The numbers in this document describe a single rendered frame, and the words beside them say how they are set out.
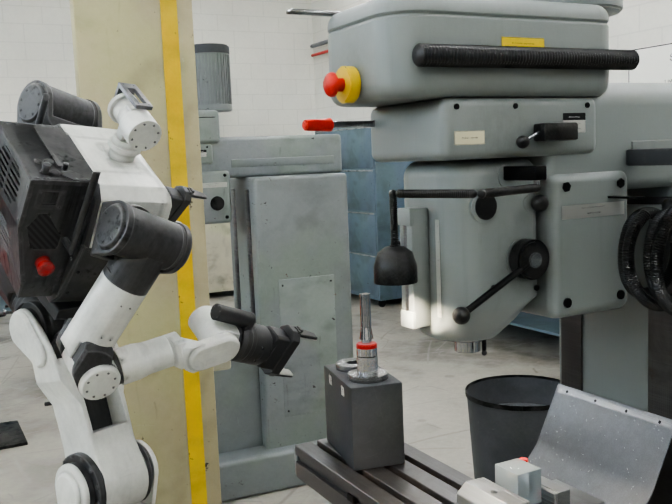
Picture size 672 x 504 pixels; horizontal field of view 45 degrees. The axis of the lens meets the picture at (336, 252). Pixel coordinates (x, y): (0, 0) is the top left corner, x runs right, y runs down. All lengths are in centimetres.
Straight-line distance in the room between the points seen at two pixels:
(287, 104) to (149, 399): 843
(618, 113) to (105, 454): 119
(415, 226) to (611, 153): 39
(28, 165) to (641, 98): 111
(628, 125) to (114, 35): 194
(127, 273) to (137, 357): 21
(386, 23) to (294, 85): 1001
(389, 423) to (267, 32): 966
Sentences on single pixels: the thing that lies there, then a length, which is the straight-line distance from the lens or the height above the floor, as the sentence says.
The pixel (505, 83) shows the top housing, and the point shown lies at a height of 175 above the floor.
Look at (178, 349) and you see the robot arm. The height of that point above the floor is 128.
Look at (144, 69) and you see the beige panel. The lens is 304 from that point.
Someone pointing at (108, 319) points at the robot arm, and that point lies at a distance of 152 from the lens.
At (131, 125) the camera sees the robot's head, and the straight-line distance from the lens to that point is 157.
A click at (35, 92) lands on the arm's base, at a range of 178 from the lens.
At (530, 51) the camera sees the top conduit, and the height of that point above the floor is 180.
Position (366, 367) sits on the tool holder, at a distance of 183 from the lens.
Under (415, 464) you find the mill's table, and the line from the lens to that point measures 191.
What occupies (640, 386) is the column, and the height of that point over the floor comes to 116.
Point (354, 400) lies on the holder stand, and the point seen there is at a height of 112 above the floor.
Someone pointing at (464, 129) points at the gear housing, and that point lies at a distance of 135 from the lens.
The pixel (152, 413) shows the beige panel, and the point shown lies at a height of 73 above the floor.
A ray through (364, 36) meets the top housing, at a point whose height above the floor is 183.
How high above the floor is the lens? 164
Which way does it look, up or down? 7 degrees down
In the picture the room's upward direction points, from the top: 2 degrees counter-clockwise
